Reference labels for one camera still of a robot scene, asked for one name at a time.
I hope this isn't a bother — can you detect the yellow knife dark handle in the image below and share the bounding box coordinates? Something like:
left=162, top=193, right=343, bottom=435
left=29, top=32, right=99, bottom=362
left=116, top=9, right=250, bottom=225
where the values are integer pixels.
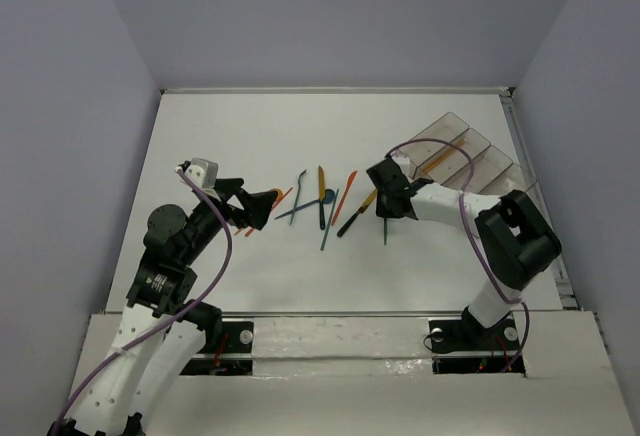
left=317, top=165, right=326, bottom=230

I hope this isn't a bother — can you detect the orange spoon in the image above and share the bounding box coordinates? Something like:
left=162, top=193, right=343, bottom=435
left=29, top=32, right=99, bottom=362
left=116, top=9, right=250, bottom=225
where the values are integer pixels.
left=273, top=187, right=293, bottom=201

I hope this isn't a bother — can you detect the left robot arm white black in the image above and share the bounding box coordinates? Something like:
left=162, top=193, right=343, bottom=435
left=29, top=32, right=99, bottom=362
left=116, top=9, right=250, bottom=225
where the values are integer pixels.
left=49, top=163, right=278, bottom=435

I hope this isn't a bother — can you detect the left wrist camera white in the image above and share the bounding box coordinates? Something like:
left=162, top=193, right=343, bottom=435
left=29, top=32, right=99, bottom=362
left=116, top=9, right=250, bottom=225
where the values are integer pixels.
left=175, top=158, right=219, bottom=194

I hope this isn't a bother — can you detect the blue spoon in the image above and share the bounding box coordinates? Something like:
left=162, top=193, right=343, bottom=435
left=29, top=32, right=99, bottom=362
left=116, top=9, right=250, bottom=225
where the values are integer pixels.
left=276, top=188, right=334, bottom=219

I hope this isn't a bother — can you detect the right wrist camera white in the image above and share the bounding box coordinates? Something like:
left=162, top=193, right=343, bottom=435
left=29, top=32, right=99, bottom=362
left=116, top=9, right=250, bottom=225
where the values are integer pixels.
left=392, top=154, right=411, bottom=170

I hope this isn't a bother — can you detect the orange plastic knife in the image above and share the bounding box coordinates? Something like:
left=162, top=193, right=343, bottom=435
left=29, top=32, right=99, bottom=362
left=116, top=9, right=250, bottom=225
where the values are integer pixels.
left=331, top=170, right=358, bottom=226

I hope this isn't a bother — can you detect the purple cable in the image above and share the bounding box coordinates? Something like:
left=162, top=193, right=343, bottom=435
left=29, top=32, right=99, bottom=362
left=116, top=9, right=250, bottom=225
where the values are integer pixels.
left=389, top=139, right=531, bottom=357
left=52, top=173, right=232, bottom=432

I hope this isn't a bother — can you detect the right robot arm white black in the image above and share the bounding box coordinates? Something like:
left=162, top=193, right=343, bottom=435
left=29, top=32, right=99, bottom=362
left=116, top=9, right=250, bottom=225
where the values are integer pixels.
left=367, top=157, right=562, bottom=354

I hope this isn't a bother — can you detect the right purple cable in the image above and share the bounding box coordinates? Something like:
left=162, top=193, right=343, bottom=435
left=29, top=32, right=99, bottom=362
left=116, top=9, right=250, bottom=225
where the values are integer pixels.
left=389, top=139, right=531, bottom=357

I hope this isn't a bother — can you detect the clear four-compartment utensil organizer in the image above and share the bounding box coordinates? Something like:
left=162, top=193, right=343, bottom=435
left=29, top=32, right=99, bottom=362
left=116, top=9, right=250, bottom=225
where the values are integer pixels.
left=394, top=112, right=536, bottom=196

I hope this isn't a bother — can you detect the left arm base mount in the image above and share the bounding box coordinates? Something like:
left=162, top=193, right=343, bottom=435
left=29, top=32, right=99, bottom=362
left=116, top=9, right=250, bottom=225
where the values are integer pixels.
left=181, top=319, right=254, bottom=376

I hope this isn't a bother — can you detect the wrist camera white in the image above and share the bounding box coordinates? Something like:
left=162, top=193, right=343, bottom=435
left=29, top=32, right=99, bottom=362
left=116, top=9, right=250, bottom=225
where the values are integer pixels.
left=175, top=158, right=219, bottom=194
left=392, top=154, right=411, bottom=170

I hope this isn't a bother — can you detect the teal curved spoon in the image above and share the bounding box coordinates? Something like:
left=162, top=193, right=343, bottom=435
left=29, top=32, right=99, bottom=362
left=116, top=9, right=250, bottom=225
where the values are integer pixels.
left=289, top=169, right=307, bottom=226

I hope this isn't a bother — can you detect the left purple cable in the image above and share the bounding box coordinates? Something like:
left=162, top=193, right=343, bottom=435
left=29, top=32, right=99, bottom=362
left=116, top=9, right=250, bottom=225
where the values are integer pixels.
left=52, top=173, right=232, bottom=432

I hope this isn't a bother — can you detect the yellow knife black handle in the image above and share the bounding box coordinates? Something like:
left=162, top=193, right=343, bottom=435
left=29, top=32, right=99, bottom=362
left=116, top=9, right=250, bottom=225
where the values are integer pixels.
left=337, top=189, right=377, bottom=238

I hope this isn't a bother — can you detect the orange chopstick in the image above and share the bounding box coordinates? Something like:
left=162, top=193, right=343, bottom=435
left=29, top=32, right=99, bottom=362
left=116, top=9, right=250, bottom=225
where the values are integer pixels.
left=234, top=187, right=293, bottom=237
left=244, top=199, right=283, bottom=237

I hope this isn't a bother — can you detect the teal chopstick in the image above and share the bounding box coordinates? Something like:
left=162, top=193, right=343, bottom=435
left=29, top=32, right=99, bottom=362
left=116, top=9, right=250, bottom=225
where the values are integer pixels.
left=320, top=189, right=340, bottom=251

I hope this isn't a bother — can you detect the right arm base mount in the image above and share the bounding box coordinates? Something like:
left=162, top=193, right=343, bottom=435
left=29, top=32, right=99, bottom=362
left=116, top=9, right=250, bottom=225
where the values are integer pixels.
left=423, top=318, right=525, bottom=375

